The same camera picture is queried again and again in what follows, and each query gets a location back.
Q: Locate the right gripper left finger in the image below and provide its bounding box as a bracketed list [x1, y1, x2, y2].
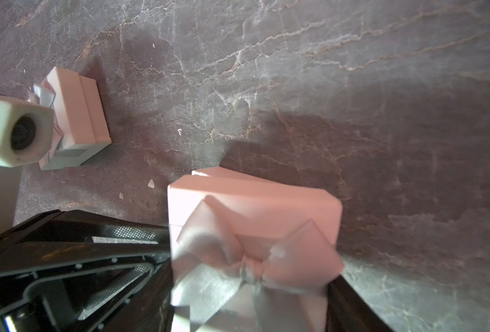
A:
[104, 260, 174, 332]

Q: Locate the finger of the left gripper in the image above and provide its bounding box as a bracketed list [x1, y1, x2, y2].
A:
[0, 210, 170, 331]

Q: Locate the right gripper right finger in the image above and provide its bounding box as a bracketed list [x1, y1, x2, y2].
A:
[326, 275, 393, 332]

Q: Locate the small pink gift box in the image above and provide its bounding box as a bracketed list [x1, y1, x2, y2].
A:
[29, 66, 112, 170]

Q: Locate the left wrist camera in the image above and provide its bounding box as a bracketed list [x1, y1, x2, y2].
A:
[0, 95, 54, 167]

